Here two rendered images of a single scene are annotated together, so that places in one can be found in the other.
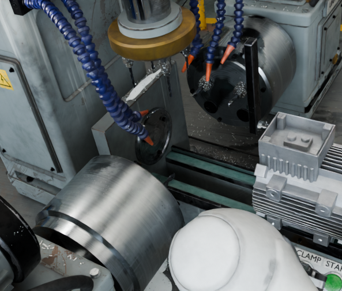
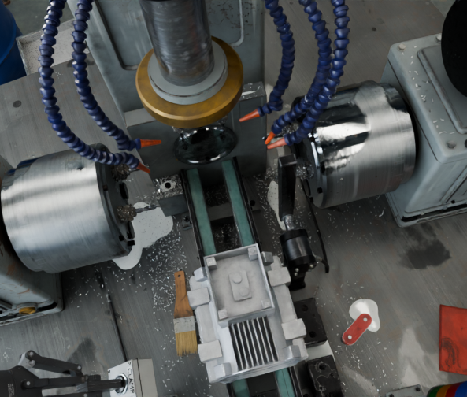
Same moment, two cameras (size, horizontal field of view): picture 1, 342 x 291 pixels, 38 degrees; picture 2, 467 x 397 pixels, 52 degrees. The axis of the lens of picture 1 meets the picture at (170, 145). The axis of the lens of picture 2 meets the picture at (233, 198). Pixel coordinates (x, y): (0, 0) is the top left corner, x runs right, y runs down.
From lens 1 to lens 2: 74 cm
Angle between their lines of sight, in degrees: 35
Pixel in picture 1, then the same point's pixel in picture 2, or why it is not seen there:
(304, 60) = (421, 184)
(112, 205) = (48, 209)
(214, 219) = not seen: outside the picture
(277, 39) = (385, 151)
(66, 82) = (132, 53)
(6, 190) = not seen: hidden behind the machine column
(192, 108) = not seen: hidden behind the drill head
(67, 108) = (126, 75)
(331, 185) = (225, 344)
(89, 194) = (42, 185)
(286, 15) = (430, 131)
